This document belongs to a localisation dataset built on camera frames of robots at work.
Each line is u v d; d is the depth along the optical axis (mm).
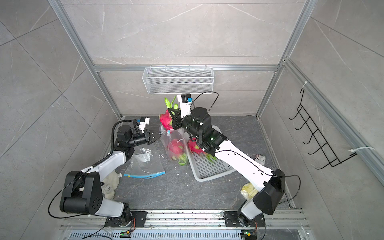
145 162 920
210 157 953
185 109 552
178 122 571
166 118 662
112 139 660
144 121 762
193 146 900
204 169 903
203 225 730
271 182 405
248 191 796
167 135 661
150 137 741
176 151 876
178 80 1007
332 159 599
